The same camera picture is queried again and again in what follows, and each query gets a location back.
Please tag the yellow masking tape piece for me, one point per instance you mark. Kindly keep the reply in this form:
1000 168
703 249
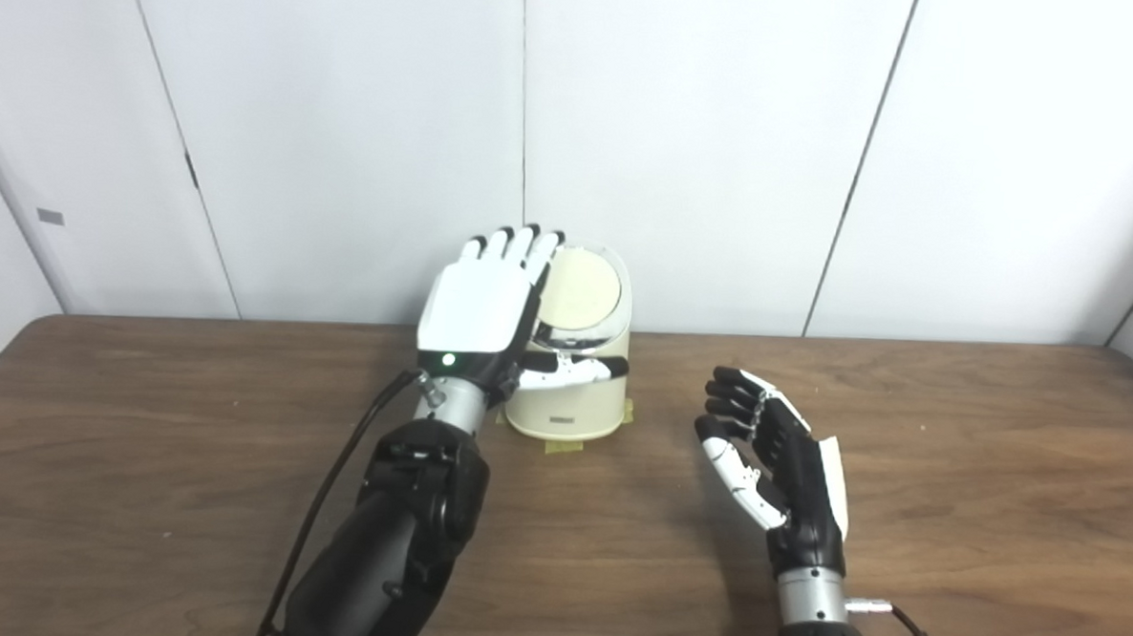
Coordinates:
628 412
564 446

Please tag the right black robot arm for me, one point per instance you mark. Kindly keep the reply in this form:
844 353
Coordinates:
811 596

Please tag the round cream bin lid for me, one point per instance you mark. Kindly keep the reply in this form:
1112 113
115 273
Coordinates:
582 290

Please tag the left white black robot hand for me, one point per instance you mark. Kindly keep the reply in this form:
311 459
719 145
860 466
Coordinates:
476 309

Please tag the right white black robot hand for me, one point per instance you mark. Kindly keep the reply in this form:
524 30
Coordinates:
802 500

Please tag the cream-colored bin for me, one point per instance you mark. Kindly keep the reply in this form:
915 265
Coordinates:
572 409

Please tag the small grey wall label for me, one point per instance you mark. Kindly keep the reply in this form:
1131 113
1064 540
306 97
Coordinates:
51 217

